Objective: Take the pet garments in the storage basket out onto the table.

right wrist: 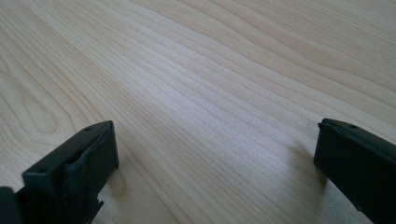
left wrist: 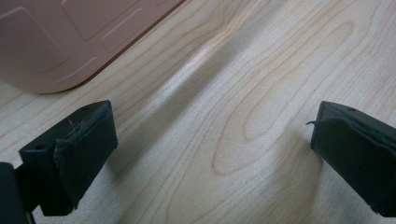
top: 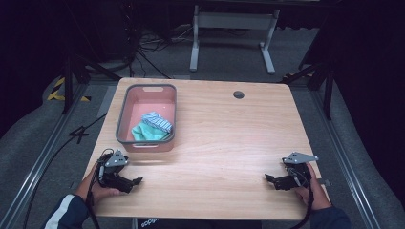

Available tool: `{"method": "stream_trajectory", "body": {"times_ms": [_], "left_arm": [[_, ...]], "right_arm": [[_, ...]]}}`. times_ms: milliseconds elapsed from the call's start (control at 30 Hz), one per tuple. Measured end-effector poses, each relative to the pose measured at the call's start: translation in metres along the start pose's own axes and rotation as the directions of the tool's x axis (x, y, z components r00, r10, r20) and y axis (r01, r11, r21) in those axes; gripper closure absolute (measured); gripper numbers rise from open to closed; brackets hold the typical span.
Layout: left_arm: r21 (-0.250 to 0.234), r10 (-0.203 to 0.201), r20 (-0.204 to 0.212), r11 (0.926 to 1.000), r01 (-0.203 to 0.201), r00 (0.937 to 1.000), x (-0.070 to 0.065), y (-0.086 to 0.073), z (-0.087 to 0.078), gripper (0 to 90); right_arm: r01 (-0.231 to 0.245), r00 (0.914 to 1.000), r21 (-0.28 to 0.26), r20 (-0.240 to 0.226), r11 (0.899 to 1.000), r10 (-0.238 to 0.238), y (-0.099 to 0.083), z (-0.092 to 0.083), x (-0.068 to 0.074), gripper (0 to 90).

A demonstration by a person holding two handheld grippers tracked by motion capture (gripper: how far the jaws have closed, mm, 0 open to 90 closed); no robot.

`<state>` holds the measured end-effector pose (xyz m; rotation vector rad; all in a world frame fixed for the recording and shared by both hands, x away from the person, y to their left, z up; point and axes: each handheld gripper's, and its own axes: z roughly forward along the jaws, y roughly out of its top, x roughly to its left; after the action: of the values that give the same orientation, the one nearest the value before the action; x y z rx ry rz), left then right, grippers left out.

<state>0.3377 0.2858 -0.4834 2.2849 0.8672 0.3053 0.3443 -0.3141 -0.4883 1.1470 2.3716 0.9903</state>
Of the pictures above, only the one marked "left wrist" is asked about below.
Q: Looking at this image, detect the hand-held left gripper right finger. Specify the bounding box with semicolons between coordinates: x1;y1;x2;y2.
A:
305;100;396;218

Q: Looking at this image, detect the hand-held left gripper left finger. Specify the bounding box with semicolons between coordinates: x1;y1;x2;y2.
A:
18;99;119;217

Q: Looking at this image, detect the pink plastic tray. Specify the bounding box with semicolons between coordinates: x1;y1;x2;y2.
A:
0;0;187;94

